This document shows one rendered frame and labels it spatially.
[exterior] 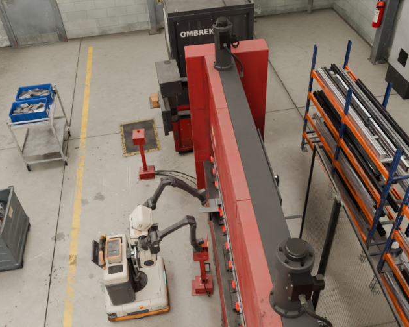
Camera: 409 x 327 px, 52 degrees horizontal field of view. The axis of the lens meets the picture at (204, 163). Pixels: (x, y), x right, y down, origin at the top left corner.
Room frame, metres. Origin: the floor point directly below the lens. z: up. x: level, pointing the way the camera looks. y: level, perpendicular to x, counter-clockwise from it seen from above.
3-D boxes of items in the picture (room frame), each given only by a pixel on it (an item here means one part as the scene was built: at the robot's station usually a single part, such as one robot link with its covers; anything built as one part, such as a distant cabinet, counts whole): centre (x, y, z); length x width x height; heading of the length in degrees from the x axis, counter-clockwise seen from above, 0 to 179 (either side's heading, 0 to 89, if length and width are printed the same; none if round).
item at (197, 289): (2.64, 0.13, 0.06); 0.25 x 0.20 x 0.12; 89
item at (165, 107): (4.18, 0.42, 1.42); 0.45 x 0.12 x 0.36; 8
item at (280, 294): (1.06, -0.42, 2.53); 0.33 x 0.25 x 0.47; 3
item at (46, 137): (5.34, 2.50, 0.47); 0.90 x 0.66 x 0.95; 7
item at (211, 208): (3.01, -0.03, 1.00); 0.26 x 0.18 x 0.01; 93
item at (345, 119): (3.94, -1.90, 0.87); 2.20 x 0.50 x 1.75; 7
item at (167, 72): (4.24, 0.34, 1.53); 0.51 x 0.25 x 0.85; 8
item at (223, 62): (3.55, -0.28, 2.53); 0.33 x 0.25 x 0.47; 3
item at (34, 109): (5.17, 2.49, 0.92); 0.50 x 0.36 x 0.18; 97
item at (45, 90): (5.59, 2.52, 0.92); 0.50 x 0.36 x 0.18; 97
